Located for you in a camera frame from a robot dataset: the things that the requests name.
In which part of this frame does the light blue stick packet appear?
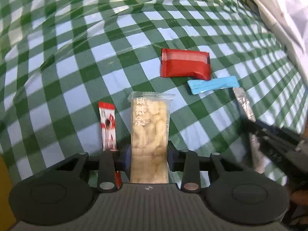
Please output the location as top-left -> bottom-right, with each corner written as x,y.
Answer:
187,76 -> 240,95

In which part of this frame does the clear pale cracker packet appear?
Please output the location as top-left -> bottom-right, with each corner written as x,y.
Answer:
128,91 -> 175,184

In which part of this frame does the silver stick packet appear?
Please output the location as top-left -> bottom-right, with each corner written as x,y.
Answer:
232,87 -> 265,174

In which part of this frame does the green checkered sofa cover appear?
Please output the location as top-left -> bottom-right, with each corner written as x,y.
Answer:
1,0 -> 307,184

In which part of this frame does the cardboard box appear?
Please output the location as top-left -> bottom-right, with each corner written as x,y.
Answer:
0,157 -> 16,230

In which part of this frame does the red white stick packet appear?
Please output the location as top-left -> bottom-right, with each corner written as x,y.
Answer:
99,102 -> 122,188

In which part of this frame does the red rectangular snack packet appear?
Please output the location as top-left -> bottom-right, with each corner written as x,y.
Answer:
160,49 -> 211,81

